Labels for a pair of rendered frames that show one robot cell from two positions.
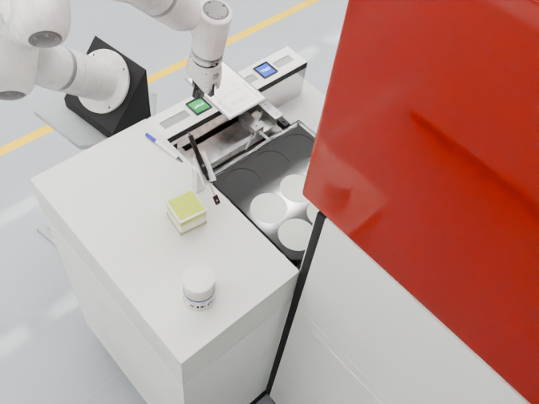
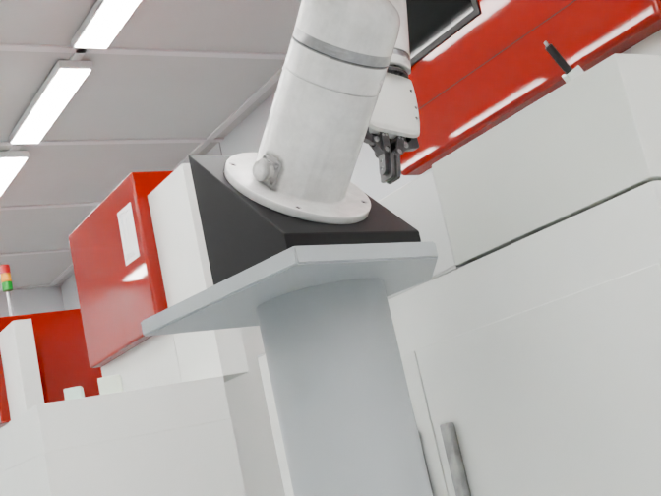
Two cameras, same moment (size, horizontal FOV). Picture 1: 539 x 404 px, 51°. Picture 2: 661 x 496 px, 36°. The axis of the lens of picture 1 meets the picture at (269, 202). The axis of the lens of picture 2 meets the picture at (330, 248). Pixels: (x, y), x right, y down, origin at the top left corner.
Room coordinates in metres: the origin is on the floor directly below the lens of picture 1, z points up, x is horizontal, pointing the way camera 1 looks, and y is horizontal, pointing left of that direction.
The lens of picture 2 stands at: (0.84, 1.74, 0.59)
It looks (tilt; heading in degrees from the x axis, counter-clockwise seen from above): 12 degrees up; 287
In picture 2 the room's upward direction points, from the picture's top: 12 degrees counter-clockwise
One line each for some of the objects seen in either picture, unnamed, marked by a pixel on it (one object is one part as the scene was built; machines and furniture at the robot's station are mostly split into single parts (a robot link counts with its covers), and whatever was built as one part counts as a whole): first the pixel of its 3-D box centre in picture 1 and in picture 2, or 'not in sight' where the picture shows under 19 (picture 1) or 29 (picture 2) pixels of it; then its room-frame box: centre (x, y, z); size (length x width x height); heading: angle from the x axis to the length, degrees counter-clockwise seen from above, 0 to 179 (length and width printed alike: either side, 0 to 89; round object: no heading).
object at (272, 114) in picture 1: (270, 112); not in sight; (1.25, 0.04, 0.89); 0.08 x 0.03 x 0.03; 50
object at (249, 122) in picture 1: (250, 123); not in sight; (1.19, 0.09, 0.89); 0.08 x 0.03 x 0.03; 50
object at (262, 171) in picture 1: (297, 188); not in sight; (0.98, -0.07, 0.90); 0.34 x 0.34 x 0.01; 50
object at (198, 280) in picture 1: (198, 288); not in sight; (0.57, 0.12, 1.01); 0.07 x 0.07 x 0.10
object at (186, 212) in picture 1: (186, 212); not in sight; (0.76, 0.19, 1.00); 0.07 x 0.07 x 0.07; 42
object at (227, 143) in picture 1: (230, 142); not in sight; (1.13, 0.14, 0.87); 0.36 x 0.08 x 0.03; 140
